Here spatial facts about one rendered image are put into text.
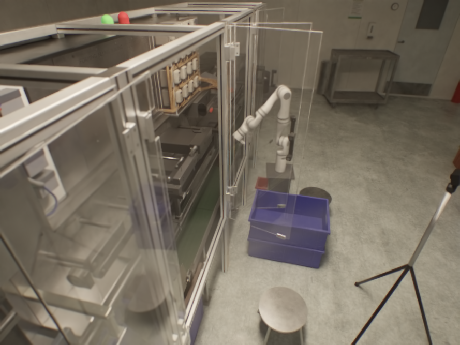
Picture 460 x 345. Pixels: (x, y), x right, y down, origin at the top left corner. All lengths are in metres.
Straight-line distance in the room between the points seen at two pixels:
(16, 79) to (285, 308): 1.75
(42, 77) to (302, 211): 2.23
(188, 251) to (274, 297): 0.66
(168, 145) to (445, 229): 2.67
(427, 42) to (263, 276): 5.62
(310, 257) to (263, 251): 0.37
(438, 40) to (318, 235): 5.34
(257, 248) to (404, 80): 5.32
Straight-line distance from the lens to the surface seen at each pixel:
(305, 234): 2.26
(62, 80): 0.71
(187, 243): 1.76
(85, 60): 1.49
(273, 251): 2.43
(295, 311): 1.99
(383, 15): 6.61
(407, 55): 6.84
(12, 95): 1.12
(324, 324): 2.29
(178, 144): 1.86
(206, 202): 1.99
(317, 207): 2.56
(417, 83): 7.06
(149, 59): 0.76
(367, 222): 3.10
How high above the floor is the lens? 1.93
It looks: 34 degrees down
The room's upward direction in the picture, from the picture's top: straight up
